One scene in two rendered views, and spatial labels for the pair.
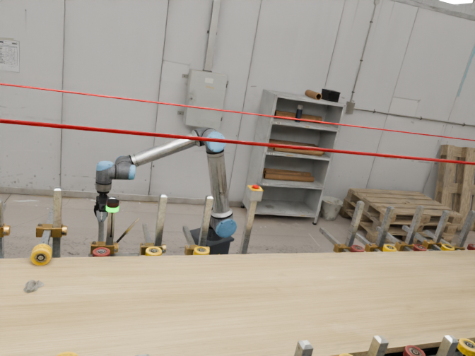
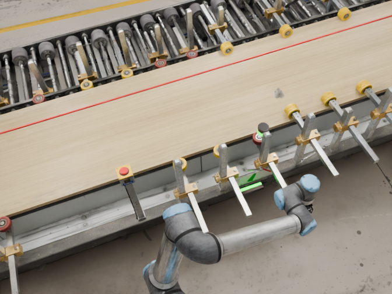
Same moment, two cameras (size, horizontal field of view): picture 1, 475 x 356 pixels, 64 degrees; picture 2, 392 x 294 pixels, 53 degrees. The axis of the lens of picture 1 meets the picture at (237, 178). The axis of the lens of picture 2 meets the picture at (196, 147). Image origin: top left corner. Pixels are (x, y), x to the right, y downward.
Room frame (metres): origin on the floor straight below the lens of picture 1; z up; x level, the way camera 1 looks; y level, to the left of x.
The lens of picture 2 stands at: (2.98, 0.32, 2.83)
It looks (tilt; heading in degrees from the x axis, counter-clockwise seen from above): 56 degrees down; 185
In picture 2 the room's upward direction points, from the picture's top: 5 degrees counter-clockwise
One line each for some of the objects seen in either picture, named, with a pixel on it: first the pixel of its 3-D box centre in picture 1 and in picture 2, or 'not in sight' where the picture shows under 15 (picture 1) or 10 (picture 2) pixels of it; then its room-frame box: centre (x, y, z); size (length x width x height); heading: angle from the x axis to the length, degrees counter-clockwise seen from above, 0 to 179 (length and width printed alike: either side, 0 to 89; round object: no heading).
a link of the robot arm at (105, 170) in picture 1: (104, 172); (308, 187); (2.08, 0.76, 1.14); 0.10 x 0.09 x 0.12; 116
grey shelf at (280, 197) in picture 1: (290, 159); not in sight; (4.62, -0.61, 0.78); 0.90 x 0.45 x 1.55; 107
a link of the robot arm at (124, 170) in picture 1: (124, 171); (289, 198); (2.14, 0.67, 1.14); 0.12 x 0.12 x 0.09; 26
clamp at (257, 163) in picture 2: (104, 248); (265, 160); (1.75, 0.62, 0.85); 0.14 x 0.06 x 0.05; 111
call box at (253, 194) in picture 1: (254, 193); (125, 175); (2.03, -0.11, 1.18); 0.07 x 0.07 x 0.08; 21
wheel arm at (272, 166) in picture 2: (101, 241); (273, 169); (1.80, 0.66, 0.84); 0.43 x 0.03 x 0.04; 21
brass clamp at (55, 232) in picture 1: (51, 230); (307, 137); (1.66, 0.85, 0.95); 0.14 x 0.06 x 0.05; 111
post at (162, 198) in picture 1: (158, 235); (223, 169); (1.85, 0.36, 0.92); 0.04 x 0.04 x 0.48; 21
